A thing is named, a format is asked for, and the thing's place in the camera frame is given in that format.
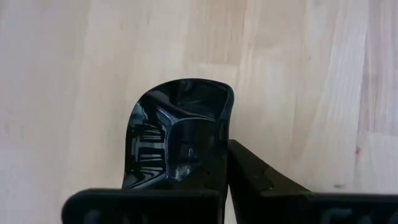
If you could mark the black leaf-shaped mini plate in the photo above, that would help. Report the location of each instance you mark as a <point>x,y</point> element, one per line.
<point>186,137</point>

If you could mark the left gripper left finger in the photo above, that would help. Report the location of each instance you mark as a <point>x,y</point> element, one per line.
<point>140,207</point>

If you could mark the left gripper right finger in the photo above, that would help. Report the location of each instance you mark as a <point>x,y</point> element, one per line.
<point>273,202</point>

